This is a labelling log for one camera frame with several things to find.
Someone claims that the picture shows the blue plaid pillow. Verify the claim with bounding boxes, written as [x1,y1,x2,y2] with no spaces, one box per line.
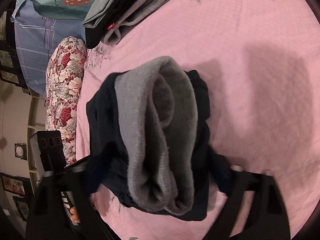
[11,0,87,99]

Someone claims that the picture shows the person's left hand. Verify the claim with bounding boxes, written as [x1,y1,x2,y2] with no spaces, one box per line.
[70,206,81,224]

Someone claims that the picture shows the black pants with bear print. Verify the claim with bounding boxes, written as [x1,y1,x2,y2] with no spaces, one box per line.
[85,56,235,222]

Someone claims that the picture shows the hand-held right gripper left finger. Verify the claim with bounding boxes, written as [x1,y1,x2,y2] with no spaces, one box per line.
[25,169,118,240]

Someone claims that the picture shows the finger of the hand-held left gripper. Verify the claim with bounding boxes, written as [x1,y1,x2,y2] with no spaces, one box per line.
[65,156,90,172]

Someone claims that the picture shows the folded grey fleece pants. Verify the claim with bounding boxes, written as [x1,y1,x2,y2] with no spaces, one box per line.
[101,0,178,46]

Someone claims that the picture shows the pink floral bed sheet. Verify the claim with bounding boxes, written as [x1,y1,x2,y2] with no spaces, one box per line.
[75,0,320,240]

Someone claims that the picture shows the wide framed wall picture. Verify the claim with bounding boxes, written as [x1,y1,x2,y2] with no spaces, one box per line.
[0,172,32,195]

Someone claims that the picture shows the red floral pillow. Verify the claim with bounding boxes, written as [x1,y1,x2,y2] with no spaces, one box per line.
[45,36,88,165]

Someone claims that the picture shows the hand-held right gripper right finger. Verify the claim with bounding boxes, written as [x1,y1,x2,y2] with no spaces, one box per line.
[205,164,292,240]

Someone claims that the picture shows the small square framed picture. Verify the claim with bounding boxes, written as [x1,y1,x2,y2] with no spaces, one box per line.
[15,143,27,159]

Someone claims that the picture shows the stack of folded clothes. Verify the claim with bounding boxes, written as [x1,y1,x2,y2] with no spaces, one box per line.
[85,0,175,48]

